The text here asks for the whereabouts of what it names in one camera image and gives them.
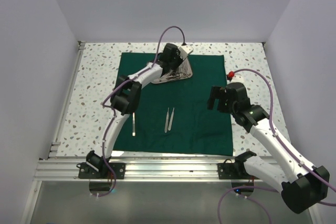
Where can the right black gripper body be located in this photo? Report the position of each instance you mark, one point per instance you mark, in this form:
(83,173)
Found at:
(233,109)

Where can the aluminium rail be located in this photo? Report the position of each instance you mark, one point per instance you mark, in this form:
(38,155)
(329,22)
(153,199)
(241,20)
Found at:
(56,137)
(138,169)

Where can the aluminium left side rail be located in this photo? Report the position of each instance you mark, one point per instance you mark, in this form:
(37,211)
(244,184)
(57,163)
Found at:
(56,137)

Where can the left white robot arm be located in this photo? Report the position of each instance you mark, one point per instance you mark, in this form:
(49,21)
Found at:
(125,98)

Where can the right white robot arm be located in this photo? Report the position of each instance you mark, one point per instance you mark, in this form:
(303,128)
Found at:
(300,183)

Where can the steel instrument tray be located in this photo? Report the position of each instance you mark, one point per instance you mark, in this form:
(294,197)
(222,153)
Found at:
(163,79)

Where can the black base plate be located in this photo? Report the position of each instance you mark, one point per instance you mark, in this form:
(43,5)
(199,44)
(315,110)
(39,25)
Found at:
(232,170)
(116,170)

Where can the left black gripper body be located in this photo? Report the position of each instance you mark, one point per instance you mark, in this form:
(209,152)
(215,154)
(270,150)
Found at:
(176,61)

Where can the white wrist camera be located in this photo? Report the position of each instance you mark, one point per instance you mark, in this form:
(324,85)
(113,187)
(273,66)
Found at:
(235,77)
(185,51)

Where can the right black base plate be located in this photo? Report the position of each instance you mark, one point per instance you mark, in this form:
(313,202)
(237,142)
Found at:
(232,170)

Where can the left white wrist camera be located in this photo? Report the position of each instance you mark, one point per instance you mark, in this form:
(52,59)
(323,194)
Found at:
(185,51)

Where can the aluminium front rail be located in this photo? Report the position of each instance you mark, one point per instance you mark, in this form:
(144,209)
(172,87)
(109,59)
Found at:
(138,169)

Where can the green surgical cloth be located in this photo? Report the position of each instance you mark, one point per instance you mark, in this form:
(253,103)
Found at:
(195,129)

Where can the steel scissors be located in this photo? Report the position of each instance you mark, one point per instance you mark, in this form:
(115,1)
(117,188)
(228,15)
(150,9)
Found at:
(180,74)

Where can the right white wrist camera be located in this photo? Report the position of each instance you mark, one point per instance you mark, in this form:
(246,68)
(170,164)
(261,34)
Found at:
(235,77)

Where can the wide steel tweezers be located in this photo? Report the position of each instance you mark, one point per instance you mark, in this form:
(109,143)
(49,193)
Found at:
(133,124)

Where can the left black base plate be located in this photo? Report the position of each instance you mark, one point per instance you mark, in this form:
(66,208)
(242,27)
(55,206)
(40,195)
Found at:
(116,170)

